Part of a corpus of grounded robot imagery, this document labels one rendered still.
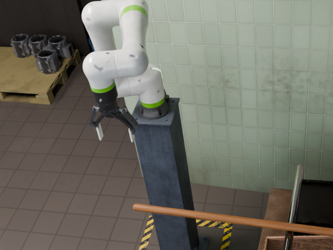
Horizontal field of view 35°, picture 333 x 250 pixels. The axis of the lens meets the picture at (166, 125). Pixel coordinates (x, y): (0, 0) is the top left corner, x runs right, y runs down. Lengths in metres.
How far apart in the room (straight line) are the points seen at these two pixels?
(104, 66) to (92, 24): 0.42
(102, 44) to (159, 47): 0.92
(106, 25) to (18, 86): 3.00
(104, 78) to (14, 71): 3.59
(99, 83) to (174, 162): 0.95
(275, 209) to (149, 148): 0.77
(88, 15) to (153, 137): 0.74
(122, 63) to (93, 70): 0.10
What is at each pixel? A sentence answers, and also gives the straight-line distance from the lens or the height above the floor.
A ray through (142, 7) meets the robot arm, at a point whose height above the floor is 1.83.
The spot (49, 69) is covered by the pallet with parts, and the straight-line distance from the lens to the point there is 5.17.
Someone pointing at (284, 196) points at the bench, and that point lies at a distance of 3.00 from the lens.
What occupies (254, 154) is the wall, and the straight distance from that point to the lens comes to 3.55.
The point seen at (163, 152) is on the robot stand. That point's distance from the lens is 2.68.
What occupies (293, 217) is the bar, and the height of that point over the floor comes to 1.17.
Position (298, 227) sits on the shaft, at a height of 1.21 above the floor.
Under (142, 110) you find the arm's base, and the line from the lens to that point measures 2.61.
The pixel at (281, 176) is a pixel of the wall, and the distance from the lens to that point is 3.66.
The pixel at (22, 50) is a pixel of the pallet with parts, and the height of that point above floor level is 0.23.
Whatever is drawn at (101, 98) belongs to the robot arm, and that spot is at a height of 1.69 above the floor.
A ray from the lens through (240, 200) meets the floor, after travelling 3.75.
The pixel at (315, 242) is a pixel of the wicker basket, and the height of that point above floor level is 0.74.
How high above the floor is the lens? 2.79
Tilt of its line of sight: 39 degrees down
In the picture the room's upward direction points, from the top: 10 degrees counter-clockwise
